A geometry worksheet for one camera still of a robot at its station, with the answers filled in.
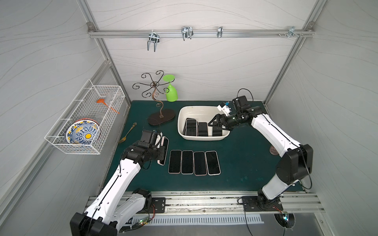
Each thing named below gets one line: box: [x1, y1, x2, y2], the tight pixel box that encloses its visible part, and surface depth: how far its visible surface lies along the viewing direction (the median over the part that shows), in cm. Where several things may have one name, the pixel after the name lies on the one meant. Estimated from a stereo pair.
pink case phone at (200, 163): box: [193, 150, 208, 177], surface depth 89 cm
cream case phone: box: [204, 150, 221, 176], surface depth 89 cm
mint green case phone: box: [180, 150, 194, 175], surface depth 91 cm
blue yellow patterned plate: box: [65, 118, 100, 145], surface depth 62 cm
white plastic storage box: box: [177, 105, 232, 142], surface depth 107 cm
